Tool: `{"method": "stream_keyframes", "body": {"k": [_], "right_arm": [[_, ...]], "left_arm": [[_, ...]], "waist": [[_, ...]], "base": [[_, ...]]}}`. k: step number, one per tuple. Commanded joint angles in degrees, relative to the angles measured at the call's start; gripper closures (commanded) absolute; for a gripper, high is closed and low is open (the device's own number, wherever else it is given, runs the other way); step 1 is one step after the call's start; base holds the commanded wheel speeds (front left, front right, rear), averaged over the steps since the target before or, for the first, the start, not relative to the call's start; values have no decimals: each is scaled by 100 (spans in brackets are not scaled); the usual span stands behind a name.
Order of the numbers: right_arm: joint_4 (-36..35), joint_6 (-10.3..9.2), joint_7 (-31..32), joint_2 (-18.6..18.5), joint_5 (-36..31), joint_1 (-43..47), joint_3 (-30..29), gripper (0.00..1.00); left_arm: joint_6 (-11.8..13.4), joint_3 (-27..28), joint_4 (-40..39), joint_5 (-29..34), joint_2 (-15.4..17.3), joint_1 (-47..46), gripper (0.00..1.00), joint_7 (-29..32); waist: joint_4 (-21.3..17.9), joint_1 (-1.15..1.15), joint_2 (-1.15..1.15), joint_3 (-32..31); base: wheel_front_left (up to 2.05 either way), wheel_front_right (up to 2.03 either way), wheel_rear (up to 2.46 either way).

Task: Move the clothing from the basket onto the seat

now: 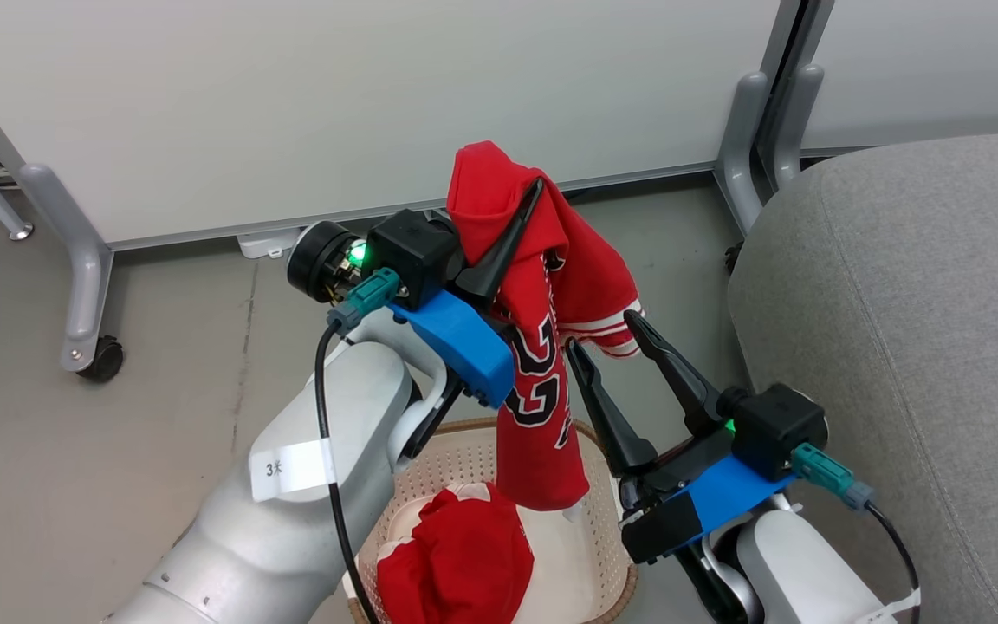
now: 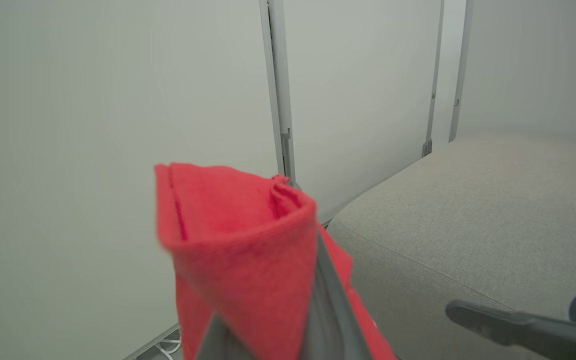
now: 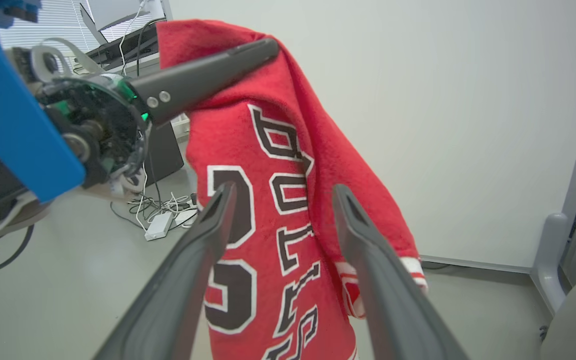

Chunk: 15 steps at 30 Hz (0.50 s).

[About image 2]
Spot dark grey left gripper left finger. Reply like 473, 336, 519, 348
195, 313, 255, 360

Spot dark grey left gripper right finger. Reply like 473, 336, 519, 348
299, 224, 375, 360

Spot red fleece garment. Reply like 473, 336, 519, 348
154, 162, 399, 360

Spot light grey fabric ottoman seat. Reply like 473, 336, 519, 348
327, 132, 576, 360

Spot white cable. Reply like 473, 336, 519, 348
157, 339, 183, 360

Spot thin grey partition post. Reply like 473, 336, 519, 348
422, 0, 445, 158
449, 0, 474, 142

